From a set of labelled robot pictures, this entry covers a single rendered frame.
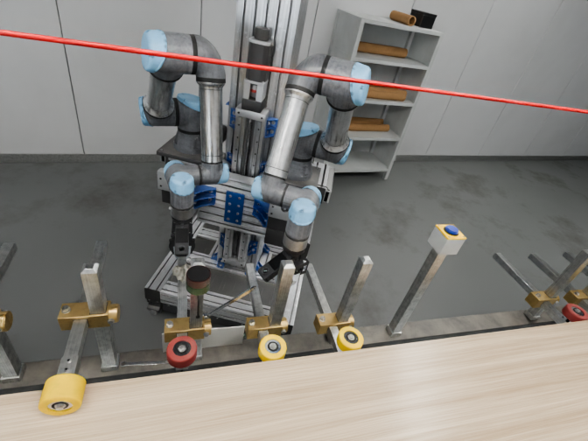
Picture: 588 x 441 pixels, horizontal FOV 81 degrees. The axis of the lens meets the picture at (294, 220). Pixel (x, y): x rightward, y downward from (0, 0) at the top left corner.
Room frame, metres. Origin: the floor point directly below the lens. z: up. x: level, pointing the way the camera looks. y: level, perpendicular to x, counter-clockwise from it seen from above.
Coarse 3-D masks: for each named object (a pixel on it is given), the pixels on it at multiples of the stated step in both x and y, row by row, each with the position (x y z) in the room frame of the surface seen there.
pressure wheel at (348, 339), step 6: (342, 330) 0.71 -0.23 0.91; (348, 330) 0.72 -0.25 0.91; (354, 330) 0.72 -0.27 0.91; (342, 336) 0.69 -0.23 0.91; (348, 336) 0.69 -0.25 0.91; (354, 336) 0.70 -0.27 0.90; (360, 336) 0.70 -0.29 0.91; (342, 342) 0.67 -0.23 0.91; (348, 342) 0.67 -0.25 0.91; (354, 342) 0.68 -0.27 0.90; (360, 342) 0.68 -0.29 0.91; (342, 348) 0.66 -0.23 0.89; (348, 348) 0.65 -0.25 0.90; (354, 348) 0.66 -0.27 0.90
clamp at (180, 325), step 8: (168, 320) 0.63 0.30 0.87; (176, 320) 0.63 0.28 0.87; (184, 320) 0.64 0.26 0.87; (208, 320) 0.66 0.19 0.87; (168, 328) 0.60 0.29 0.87; (176, 328) 0.61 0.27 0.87; (184, 328) 0.61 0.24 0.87; (192, 328) 0.62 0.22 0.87; (200, 328) 0.63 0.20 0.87; (208, 328) 0.64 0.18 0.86; (168, 336) 0.59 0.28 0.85; (176, 336) 0.60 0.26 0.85; (192, 336) 0.61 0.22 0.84; (200, 336) 0.62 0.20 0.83
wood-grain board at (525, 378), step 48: (480, 336) 0.82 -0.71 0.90; (528, 336) 0.88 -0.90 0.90; (576, 336) 0.93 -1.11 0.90; (96, 384) 0.39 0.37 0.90; (144, 384) 0.42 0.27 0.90; (192, 384) 0.44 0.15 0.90; (240, 384) 0.47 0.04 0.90; (288, 384) 0.50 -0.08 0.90; (336, 384) 0.53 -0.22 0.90; (384, 384) 0.57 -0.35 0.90; (432, 384) 0.60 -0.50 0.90; (480, 384) 0.64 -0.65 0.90; (528, 384) 0.68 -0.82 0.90; (576, 384) 0.72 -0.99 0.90; (0, 432) 0.26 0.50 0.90; (48, 432) 0.28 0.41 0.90; (96, 432) 0.30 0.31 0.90; (144, 432) 0.32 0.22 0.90; (192, 432) 0.34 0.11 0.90; (240, 432) 0.36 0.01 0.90; (288, 432) 0.38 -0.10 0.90; (336, 432) 0.41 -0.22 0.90; (384, 432) 0.44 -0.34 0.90; (432, 432) 0.46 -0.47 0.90; (480, 432) 0.49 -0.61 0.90; (528, 432) 0.52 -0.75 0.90; (576, 432) 0.56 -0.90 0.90
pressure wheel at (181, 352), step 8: (184, 336) 0.56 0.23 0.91; (168, 344) 0.53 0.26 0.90; (176, 344) 0.54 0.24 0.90; (184, 344) 0.54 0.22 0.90; (192, 344) 0.55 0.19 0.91; (168, 352) 0.51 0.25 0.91; (176, 352) 0.52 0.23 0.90; (184, 352) 0.52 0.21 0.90; (192, 352) 0.52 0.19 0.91; (168, 360) 0.50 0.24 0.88; (176, 360) 0.49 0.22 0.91; (184, 360) 0.50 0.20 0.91; (192, 360) 0.51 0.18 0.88
